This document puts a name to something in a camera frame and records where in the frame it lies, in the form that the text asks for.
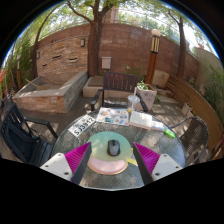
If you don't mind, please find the wooden garden lamp post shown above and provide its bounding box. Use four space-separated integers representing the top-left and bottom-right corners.
144 28 162 85

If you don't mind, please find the thin curved tree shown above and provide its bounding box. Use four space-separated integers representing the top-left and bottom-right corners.
31 9 56 80

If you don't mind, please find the grey and black computer mouse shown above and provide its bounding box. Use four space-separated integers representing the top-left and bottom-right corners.
106 139 121 157

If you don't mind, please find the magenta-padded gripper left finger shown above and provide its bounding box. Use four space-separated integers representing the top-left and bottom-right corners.
39 142 93 185

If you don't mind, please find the yellow card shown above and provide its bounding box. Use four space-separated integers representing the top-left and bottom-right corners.
127 156 139 167

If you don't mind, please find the clear plastic cup with straw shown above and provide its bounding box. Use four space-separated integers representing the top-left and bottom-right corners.
126 86 141 114

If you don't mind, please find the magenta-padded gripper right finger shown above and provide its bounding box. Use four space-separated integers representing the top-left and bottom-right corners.
132 142 184 186

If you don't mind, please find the green packet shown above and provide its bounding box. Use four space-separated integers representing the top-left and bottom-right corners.
163 128 176 139

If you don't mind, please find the curved wooden bench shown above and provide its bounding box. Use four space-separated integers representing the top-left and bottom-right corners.
166 74 224 151

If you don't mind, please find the thick-trunked forked tree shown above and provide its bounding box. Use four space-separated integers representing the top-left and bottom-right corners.
66 0 114 78

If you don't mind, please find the black slatted chair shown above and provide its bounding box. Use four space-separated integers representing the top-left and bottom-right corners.
0 102 59 168

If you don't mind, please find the small white booklet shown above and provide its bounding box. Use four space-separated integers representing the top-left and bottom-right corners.
151 120 166 132

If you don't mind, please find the white licence plate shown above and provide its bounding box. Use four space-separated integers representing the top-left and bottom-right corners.
67 114 96 138

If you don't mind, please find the grey wall utility box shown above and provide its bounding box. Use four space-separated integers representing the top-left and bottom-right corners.
101 56 112 70

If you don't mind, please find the concrete planter with plant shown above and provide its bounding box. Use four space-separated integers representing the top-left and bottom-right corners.
136 79 158 111

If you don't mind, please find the slender leaning tree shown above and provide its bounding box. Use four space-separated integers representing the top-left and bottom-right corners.
167 9 188 80

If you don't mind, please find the beige stone block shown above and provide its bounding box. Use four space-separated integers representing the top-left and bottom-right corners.
152 69 171 89

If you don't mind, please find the dark wooden armchair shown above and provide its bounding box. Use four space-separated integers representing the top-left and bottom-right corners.
89 71 149 113

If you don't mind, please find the colourful sticker sheet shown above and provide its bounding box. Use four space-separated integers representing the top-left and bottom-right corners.
95 106 130 127

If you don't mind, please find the stone raised garden bed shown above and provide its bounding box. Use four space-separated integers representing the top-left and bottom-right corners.
12 70 89 114

